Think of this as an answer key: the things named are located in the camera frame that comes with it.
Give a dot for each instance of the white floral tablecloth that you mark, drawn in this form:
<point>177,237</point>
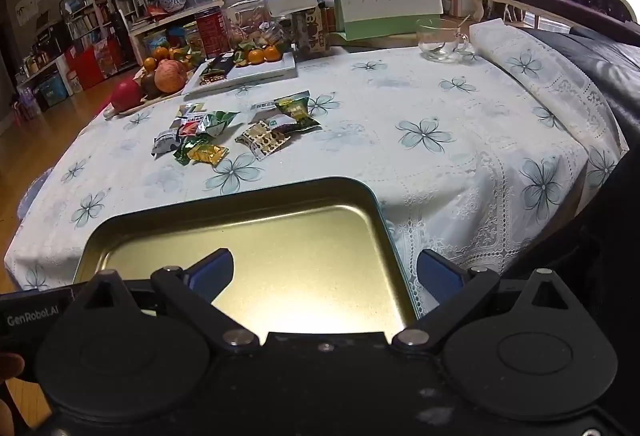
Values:
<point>400,166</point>

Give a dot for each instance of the clear glass jar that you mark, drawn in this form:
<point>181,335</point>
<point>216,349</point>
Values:
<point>240,18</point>

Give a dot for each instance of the tangerine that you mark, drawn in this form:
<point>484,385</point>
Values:
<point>256,55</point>
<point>150,64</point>
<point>272,53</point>
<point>161,53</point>

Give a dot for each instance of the brown patterned snack packet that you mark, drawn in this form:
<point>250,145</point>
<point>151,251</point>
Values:
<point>262,139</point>

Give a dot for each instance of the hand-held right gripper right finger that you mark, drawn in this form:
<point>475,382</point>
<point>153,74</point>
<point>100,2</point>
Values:
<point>438,274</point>

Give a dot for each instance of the dark red apple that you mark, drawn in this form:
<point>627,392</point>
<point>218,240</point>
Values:
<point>126,96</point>

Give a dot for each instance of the person's left hand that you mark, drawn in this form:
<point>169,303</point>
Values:
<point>9,365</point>

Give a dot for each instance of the red white snack packet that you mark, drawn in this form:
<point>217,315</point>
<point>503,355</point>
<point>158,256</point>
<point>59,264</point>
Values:
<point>192,126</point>

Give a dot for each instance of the orange red apple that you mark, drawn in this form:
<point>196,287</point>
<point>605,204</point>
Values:
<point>170,76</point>

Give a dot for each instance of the dark brown fruit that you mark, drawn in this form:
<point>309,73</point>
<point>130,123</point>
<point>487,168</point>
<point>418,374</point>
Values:
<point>149,86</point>

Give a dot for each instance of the wooden fruit tray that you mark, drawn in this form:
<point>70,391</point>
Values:
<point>150,102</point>

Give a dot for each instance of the brown patterned box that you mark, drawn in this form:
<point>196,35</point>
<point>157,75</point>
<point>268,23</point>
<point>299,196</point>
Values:
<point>310,31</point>

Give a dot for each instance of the cluttered bookshelf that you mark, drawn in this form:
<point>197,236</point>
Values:
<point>90,26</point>

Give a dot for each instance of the small dark green snack packet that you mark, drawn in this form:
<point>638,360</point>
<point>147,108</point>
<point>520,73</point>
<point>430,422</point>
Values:
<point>185,152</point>

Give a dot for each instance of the gold foil snack packet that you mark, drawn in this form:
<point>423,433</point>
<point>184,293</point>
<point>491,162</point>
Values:
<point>209,155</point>

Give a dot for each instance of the large dark green snack packet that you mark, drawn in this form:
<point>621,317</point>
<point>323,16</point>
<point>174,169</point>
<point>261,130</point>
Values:
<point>296,110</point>

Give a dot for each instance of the grey white snack packet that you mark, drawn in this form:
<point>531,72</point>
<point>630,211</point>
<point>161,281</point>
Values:
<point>165,142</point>

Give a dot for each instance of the black leather sofa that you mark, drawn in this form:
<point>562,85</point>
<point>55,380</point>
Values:
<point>600,66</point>

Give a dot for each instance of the red tin can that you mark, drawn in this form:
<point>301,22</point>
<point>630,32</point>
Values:
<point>211,32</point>

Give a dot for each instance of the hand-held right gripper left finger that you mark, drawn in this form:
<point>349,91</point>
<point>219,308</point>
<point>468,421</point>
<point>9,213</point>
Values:
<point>216,272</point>

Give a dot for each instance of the brown snack bar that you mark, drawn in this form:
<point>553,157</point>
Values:
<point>212,79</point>

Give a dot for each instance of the gold tin tray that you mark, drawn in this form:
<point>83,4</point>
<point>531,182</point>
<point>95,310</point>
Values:
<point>300,241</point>

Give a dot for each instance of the white rectangular plate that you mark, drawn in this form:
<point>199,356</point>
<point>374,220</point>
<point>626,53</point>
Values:
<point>260,72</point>

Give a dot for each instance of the light green snack packet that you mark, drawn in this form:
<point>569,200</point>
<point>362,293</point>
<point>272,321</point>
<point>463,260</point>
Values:
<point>220,121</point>

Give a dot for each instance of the clear glass cup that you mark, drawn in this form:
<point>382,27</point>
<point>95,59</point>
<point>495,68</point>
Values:
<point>440,41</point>

